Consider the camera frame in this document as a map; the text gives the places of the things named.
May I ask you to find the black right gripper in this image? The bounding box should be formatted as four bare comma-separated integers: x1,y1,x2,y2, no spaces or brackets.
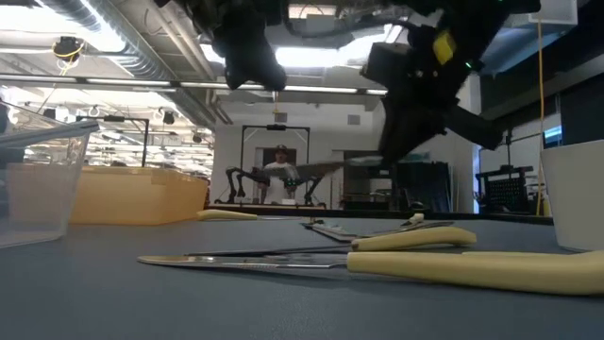
361,23,505,167

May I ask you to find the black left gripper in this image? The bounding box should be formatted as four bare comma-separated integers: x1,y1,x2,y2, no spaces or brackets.
155,0,289,93

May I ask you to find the yellow-handled steel fork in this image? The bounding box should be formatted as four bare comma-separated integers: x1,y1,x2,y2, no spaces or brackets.
187,225,478,259

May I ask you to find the gold fork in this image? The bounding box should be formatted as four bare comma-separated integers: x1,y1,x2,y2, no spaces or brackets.
351,219,455,238

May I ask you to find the yellow-handled steel knife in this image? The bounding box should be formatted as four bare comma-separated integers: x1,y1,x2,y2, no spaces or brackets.
254,248,604,264
196,209,303,223
136,249,604,298

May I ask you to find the black curtain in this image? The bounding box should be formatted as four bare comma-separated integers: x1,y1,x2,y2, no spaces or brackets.
394,162,453,213

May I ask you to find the black pole stand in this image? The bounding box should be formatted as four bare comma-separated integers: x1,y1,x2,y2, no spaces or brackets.
499,126,518,167

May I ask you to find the black perforated rack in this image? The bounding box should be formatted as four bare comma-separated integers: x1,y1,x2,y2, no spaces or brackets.
475,163,535,214

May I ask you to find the dark shelf unit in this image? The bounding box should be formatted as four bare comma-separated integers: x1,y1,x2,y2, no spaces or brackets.
342,164,398,212

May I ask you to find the blue lit screen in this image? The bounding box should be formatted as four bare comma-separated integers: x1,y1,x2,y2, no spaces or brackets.
542,124,564,146

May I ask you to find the long ceiling light strip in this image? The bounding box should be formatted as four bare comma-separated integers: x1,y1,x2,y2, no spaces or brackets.
0,73,388,96

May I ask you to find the person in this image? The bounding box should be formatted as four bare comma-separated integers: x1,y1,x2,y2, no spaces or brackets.
260,144,302,207

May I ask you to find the white plastic bin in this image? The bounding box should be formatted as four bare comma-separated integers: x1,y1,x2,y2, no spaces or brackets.
540,139,604,253

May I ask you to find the white ceiling unit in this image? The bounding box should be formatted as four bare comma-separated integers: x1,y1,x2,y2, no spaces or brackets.
527,0,579,26

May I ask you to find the orange plastic bin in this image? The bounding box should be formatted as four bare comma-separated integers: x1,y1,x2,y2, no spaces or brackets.
70,164,210,227

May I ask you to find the clear plastic bin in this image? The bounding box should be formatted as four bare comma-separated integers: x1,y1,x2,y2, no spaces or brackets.
0,101,101,249

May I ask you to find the blue-grey table mat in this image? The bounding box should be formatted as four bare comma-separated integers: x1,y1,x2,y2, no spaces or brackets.
0,214,604,340

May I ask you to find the black table frame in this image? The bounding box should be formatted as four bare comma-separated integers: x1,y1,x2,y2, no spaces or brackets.
205,203,554,226

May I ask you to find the background black rig frame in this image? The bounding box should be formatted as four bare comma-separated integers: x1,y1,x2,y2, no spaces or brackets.
240,124,311,209
75,115,151,169

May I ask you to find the yellow hanging cable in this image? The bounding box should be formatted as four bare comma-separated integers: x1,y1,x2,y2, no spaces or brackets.
534,18,547,217

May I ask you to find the silver ceiling duct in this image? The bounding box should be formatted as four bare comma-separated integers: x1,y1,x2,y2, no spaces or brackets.
40,0,223,131

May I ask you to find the black yellow cable reel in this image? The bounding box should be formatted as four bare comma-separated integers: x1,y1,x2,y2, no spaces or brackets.
50,35,87,65

